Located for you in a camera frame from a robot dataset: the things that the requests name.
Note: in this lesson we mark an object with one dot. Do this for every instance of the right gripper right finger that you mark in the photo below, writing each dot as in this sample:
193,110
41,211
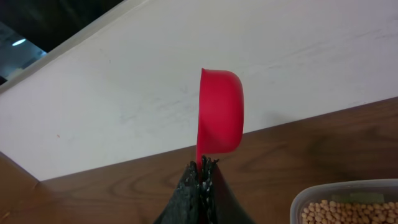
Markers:
218,200

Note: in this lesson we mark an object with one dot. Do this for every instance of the red measuring scoop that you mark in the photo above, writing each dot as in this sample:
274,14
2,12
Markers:
220,113

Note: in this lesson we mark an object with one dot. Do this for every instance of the clear plastic container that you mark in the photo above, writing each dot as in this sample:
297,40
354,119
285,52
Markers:
359,191

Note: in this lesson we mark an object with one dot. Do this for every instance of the pile of soybeans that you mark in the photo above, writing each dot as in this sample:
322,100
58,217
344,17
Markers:
332,212

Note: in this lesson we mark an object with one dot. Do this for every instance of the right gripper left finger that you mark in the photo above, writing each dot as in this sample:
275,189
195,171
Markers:
183,206

